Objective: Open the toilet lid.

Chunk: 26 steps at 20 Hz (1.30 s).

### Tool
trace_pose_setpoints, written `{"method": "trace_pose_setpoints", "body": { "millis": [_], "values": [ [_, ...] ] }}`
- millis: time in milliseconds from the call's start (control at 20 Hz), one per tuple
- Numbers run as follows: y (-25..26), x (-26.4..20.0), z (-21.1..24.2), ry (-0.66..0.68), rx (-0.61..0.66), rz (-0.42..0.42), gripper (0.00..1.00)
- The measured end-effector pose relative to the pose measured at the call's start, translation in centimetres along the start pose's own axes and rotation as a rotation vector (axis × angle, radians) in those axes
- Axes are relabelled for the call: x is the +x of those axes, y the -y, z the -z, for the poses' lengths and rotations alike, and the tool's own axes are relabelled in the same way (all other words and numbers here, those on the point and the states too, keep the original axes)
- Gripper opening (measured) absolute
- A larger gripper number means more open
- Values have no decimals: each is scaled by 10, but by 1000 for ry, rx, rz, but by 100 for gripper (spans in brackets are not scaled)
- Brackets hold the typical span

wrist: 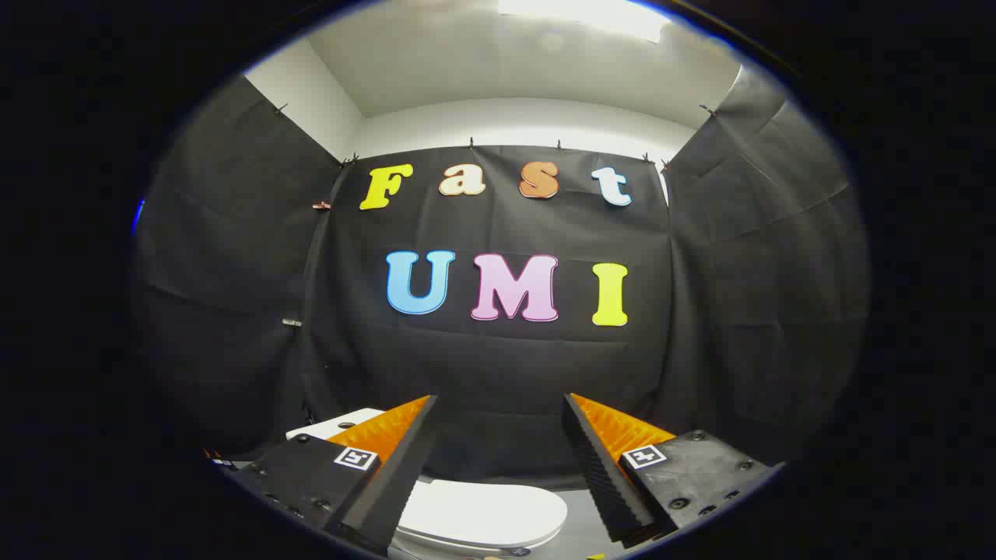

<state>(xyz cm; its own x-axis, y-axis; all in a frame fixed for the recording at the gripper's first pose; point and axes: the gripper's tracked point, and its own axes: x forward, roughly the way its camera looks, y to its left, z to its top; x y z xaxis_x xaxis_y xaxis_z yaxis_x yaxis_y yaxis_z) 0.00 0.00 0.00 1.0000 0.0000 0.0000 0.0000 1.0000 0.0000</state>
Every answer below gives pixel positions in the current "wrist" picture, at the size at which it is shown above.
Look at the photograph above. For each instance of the black backdrop cloth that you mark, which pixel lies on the black backdrop cloth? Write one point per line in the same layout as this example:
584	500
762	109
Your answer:
498	365

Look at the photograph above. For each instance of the white toilet seat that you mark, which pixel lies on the white toilet seat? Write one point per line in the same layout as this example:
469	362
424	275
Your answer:
467	546

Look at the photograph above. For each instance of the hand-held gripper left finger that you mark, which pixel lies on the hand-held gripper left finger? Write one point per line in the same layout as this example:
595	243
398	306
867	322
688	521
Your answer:
397	474

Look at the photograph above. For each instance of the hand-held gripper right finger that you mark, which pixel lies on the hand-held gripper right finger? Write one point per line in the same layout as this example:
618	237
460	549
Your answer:
599	474

